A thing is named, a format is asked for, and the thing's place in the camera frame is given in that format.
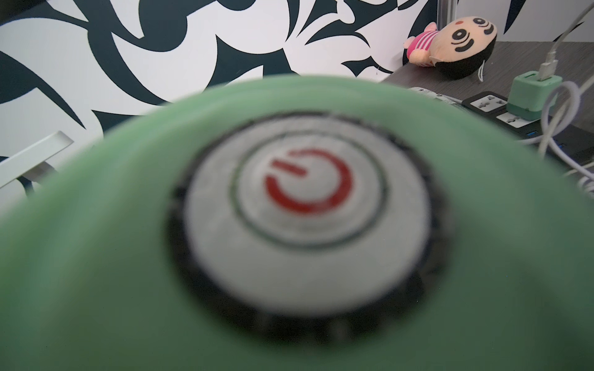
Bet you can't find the pink cartoon face toy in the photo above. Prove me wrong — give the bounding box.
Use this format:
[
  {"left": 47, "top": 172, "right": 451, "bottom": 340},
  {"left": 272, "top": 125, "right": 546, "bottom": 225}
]
[{"left": 404, "top": 16, "right": 497, "bottom": 80}]

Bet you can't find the green charger adapter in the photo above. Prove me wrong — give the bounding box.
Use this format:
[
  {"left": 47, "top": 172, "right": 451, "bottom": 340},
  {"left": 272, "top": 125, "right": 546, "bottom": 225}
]
[{"left": 507, "top": 71, "right": 563, "bottom": 122}]

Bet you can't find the lilac USB charging cable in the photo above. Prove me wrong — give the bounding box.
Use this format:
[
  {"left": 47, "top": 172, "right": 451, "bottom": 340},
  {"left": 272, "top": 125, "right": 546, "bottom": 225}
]
[{"left": 519, "top": 73, "right": 594, "bottom": 196}]

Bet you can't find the white folding desk lamp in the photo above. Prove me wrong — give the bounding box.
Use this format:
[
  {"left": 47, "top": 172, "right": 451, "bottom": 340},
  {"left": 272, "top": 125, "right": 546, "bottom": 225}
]
[{"left": 1, "top": 131, "right": 74, "bottom": 188}]

